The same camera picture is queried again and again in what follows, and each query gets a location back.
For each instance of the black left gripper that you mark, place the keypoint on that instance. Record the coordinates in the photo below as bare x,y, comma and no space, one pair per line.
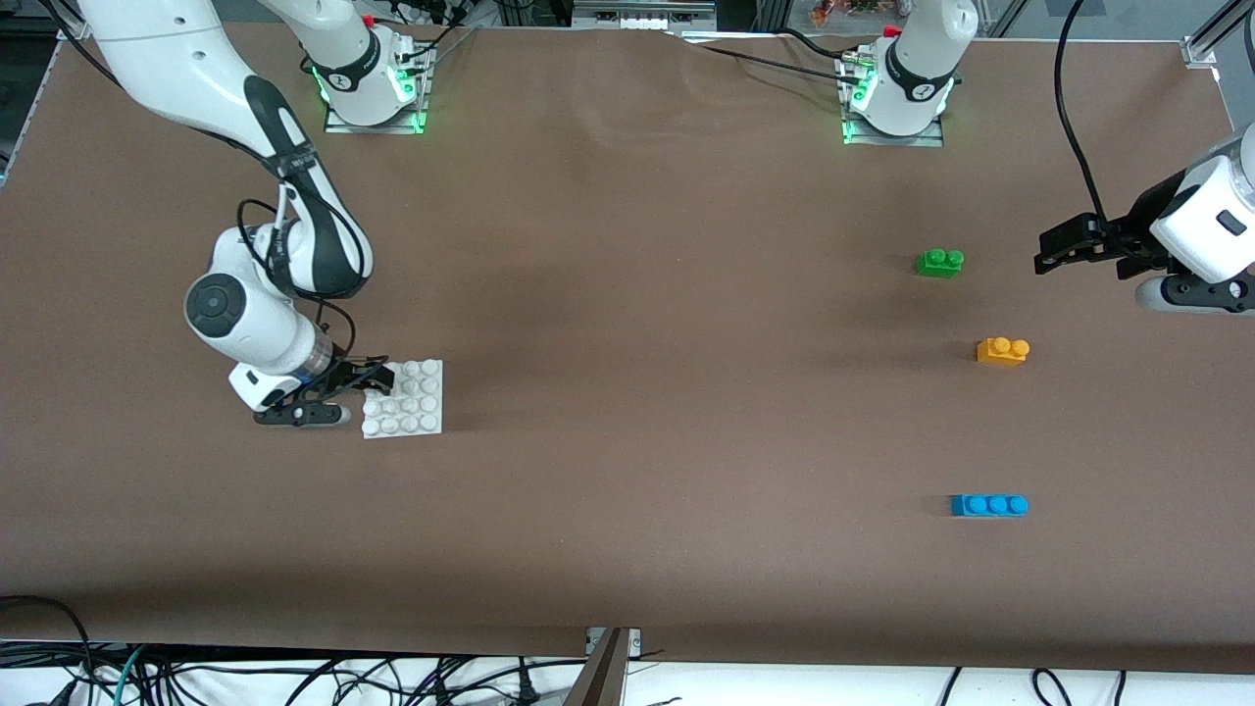
1129,233

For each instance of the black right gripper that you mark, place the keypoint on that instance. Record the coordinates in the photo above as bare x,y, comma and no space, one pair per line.
345,374

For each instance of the white studded base plate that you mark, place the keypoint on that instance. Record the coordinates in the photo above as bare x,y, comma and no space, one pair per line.
417,402

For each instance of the yellow two-stud block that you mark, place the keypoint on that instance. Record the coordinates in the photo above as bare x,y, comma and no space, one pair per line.
1000,353

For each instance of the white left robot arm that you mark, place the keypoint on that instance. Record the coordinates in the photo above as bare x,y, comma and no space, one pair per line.
931,29

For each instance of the green two-stud block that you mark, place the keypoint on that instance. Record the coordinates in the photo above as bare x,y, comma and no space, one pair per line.
938,265

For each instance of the blue three-stud block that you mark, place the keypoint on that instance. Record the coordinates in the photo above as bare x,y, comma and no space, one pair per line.
988,506

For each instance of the brown table cover sheet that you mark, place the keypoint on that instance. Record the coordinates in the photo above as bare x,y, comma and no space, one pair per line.
627,294

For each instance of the colourful small items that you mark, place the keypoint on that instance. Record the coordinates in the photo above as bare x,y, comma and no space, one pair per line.
833,10

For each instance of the aluminium extrusion frame corner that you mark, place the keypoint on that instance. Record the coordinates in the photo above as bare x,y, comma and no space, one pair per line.
1201,49

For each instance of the small silver metal bracket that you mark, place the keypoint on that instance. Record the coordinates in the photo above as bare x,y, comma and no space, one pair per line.
634,641

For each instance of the dark metal post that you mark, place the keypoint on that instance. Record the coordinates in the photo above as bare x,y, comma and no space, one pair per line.
600,681

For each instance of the aluminium frame with white parts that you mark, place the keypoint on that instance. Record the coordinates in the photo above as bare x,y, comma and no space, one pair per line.
642,15

